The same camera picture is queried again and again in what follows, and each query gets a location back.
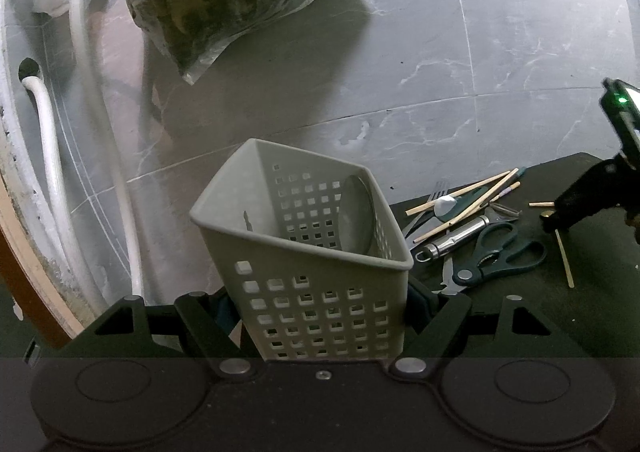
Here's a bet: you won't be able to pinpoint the steel peeler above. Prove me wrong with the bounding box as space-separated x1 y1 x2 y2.
414 215 490 264

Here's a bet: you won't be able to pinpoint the green handled scissors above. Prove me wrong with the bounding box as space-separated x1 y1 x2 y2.
440 222 547 295

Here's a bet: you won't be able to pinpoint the white perforated utensil caddy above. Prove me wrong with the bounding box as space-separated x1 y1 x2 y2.
190 139 413 360

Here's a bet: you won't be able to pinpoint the large steel spoon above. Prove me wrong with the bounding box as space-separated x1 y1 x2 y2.
337 175 375 255

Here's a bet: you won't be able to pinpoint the wooden chopstick with band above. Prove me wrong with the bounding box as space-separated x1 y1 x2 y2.
489 181 521 204

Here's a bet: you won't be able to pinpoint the steel fork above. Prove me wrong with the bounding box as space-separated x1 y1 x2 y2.
414 179 449 221

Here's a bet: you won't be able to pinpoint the wooden door frame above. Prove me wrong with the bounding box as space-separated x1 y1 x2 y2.
1 180 85 349

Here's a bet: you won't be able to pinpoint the white flexible hose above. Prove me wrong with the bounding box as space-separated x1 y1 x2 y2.
19 0 146 303

